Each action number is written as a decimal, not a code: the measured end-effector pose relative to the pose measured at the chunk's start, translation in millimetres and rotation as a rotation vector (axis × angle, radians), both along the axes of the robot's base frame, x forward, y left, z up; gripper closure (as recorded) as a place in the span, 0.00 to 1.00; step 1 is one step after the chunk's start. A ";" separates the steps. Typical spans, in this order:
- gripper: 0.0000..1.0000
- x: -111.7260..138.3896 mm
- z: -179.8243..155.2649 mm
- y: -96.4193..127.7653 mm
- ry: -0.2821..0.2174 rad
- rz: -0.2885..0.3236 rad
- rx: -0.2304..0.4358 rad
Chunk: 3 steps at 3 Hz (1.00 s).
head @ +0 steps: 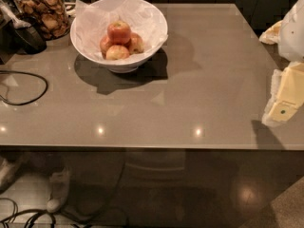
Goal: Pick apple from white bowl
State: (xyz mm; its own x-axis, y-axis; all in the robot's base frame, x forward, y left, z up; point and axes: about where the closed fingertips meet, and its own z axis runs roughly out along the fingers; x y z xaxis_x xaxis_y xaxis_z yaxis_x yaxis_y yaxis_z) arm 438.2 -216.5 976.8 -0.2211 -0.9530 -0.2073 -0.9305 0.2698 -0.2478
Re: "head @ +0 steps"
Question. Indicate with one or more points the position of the front yellow-red apple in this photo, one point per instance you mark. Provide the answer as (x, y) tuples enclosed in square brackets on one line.
[(117, 52)]

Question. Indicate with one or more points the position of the glass jar of dried chips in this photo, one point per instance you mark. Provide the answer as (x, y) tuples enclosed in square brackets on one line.
[(51, 16)]

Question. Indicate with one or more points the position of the white paper bowl liner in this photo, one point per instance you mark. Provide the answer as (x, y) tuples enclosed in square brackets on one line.
[(91, 26)]

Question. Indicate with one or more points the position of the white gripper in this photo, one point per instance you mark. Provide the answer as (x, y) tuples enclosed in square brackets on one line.
[(294, 35)]

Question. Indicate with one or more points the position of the black kitchen appliance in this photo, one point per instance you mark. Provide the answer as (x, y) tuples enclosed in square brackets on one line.
[(24, 31)]

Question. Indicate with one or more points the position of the white shoe under table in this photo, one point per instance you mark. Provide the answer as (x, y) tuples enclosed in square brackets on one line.
[(59, 188)]

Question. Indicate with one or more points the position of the white ceramic bowl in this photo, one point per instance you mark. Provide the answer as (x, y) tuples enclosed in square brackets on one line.
[(148, 26)]

